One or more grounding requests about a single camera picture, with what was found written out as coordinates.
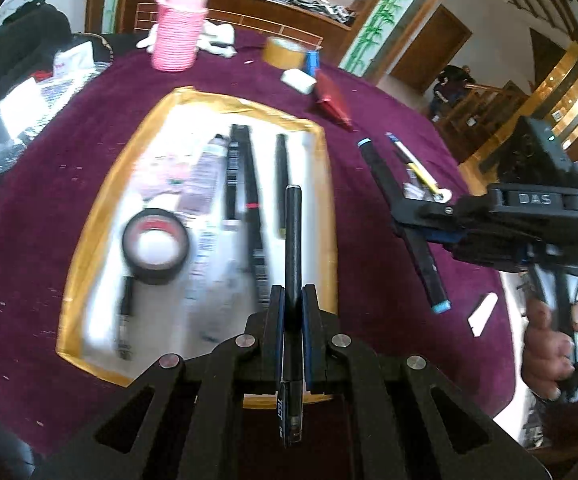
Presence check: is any small black pen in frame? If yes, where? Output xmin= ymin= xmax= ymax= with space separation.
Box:
xmin=116 ymin=275 xmax=136 ymax=361

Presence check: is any bamboo painted wall panel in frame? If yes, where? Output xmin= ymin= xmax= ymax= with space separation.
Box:
xmin=341 ymin=0 xmax=442 ymax=76

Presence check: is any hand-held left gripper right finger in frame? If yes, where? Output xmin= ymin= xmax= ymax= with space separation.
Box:
xmin=303 ymin=284 xmax=552 ymax=480

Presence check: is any grey tube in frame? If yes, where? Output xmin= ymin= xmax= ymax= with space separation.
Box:
xmin=196 ymin=132 xmax=230 ymax=213

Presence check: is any yellow and black pen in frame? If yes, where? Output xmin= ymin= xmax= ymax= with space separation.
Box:
xmin=406 ymin=162 xmax=444 ymax=197

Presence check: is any wooden door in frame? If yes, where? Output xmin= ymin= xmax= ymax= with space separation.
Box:
xmin=391 ymin=5 xmax=472 ymax=93

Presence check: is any white pen with blue cap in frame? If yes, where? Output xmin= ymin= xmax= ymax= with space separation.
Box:
xmin=385 ymin=131 xmax=442 ymax=196

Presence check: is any person's right hand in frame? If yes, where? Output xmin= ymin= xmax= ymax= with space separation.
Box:
xmin=521 ymin=294 xmax=578 ymax=402

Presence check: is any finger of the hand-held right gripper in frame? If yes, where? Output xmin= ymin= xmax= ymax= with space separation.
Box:
xmin=421 ymin=227 xmax=457 ymax=253
xmin=391 ymin=200 xmax=462 ymax=228

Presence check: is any black tape roll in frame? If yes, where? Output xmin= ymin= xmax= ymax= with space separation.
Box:
xmin=122 ymin=208 xmax=191 ymax=285

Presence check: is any white box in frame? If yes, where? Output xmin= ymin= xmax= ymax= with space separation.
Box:
xmin=281 ymin=67 xmax=316 ymax=95

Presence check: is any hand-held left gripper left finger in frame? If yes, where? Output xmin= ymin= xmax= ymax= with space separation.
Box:
xmin=32 ymin=285 xmax=285 ymax=480

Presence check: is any wooden counter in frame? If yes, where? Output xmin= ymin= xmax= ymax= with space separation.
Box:
xmin=119 ymin=0 xmax=355 ymax=66

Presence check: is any white paper strip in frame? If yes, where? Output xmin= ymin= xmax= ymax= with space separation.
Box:
xmin=467 ymin=292 xmax=498 ymax=337

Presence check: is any purple tablecloth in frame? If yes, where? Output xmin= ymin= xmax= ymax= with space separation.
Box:
xmin=0 ymin=27 xmax=520 ymax=461

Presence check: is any white tray with yellow rim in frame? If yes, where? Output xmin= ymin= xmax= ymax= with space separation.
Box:
xmin=55 ymin=86 xmax=340 ymax=406

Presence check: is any black bag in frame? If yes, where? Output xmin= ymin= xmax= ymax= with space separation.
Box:
xmin=0 ymin=0 xmax=115 ymax=171

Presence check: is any clear plastic package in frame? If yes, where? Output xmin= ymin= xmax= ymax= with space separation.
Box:
xmin=0 ymin=40 xmax=95 ymax=161

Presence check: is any golden pillar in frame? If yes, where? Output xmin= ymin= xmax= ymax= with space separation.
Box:
xmin=464 ymin=42 xmax=578 ymax=191

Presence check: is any yellow tape roll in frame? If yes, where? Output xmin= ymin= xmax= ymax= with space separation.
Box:
xmin=261 ymin=36 xmax=312 ymax=68

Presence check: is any white plush toy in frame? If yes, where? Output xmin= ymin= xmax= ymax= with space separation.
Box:
xmin=136 ymin=20 xmax=237 ymax=58

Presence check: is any black marker with blue caps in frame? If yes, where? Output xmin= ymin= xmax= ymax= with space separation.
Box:
xmin=357 ymin=137 xmax=452 ymax=315

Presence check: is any red packet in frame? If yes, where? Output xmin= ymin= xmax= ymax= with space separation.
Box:
xmin=311 ymin=70 xmax=355 ymax=131

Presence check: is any pink woven cup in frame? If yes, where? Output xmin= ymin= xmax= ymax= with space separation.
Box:
xmin=151 ymin=0 xmax=209 ymax=72

